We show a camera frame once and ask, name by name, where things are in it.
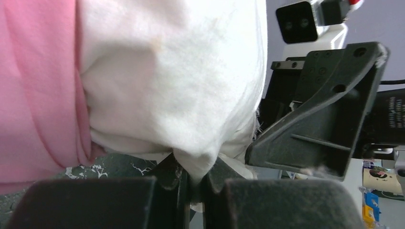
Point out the white pillow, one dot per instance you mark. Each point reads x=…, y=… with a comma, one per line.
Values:
x=180, y=76

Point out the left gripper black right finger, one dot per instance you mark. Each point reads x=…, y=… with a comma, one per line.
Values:
x=232, y=202

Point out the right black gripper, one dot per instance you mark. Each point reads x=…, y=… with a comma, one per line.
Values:
x=337, y=112

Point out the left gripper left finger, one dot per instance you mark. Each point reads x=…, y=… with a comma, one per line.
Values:
x=157, y=200

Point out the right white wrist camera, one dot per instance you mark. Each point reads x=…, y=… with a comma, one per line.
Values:
x=312, y=25

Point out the pink pillowcase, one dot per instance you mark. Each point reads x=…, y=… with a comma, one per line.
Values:
x=44, y=124

